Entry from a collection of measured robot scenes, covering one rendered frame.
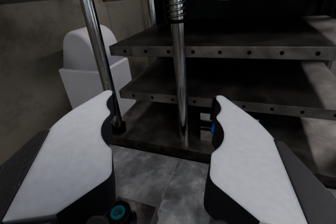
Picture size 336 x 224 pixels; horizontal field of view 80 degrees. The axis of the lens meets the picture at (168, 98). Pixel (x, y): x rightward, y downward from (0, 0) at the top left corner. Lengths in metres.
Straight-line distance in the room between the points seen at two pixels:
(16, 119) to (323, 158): 2.64
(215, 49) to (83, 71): 1.69
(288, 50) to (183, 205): 0.70
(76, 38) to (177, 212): 1.86
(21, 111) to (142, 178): 2.00
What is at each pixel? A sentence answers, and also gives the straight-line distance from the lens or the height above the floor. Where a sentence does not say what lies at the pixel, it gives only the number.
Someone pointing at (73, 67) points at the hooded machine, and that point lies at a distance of 2.45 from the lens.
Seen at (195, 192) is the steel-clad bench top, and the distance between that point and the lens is 0.89.
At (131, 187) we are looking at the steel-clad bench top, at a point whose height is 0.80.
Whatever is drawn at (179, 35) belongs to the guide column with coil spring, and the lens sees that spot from 0.86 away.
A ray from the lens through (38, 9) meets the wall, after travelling 2.80.
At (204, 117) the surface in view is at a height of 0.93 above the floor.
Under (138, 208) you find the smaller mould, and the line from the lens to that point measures 0.79.
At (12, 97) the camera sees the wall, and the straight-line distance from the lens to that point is 2.65.
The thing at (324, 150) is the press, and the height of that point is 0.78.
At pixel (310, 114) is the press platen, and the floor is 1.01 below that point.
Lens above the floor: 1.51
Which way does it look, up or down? 28 degrees down
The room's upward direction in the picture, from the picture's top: 6 degrees counter-clockwise
